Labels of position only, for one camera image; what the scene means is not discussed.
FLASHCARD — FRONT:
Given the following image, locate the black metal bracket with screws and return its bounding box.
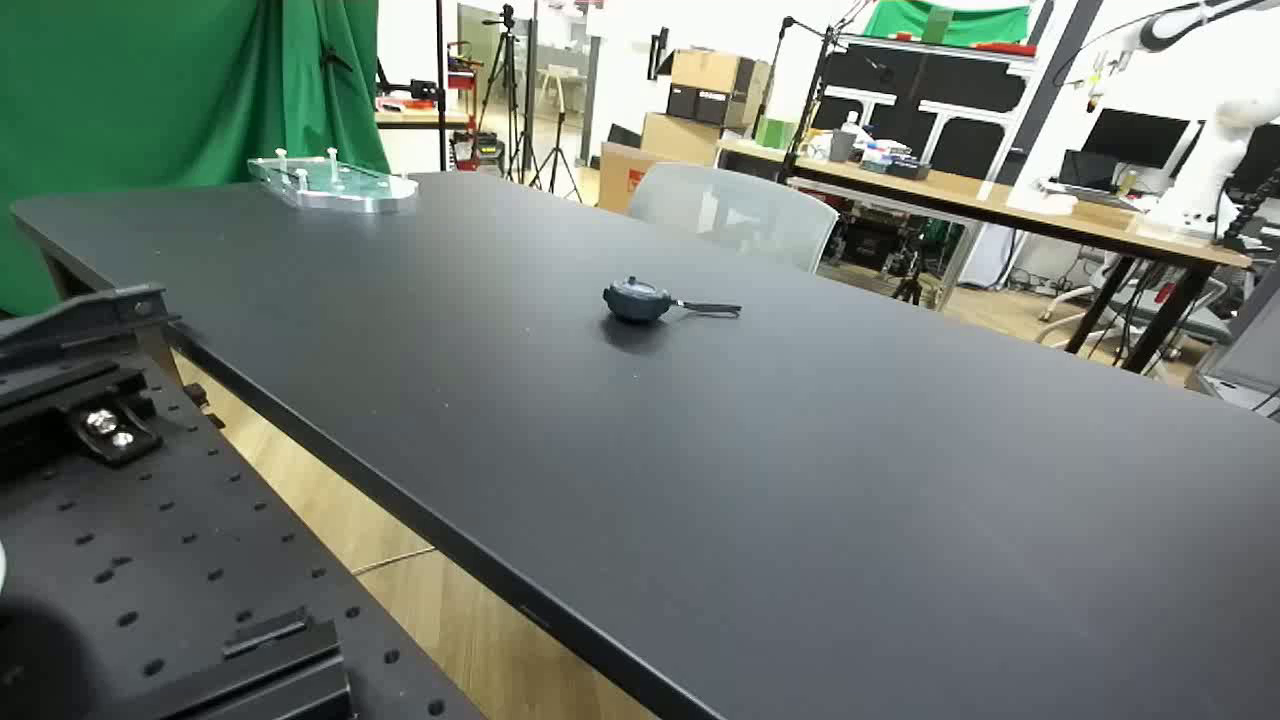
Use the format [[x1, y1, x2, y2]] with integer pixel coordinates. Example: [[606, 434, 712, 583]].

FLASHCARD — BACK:
[[68, 400, 158, 468]]

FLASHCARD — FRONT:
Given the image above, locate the grey office chair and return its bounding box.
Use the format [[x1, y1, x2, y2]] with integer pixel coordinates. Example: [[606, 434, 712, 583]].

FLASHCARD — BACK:
[[629, 159, 841, 271]]

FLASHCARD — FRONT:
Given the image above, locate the black perforated mounting board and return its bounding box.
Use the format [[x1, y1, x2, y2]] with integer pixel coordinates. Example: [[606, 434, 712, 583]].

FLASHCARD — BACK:
[[0, 285, 480, 720]]

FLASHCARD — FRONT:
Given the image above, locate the camera tripod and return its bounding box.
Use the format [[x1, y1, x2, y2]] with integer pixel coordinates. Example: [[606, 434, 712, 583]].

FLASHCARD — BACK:
[[527, 91, 584, 199]]

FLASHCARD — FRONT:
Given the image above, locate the green backdrop curtain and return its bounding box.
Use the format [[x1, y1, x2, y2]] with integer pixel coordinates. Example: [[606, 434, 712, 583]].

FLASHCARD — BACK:
[[0, 0, 388, 315]]

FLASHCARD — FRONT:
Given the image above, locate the wooden desk with black legs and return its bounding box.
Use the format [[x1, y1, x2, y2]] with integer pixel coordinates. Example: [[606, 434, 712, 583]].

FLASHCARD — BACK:
[[719, 138, 1249, 371]]

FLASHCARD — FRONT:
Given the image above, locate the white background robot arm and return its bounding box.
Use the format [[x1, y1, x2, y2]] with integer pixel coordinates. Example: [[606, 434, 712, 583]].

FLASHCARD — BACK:
[[1147, 96, 1280, 237]]

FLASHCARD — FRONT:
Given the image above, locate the clear acrylic plate with bolts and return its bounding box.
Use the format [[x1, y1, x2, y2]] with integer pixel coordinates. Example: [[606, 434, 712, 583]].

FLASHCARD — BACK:
[[247, 150, 415, 217]]

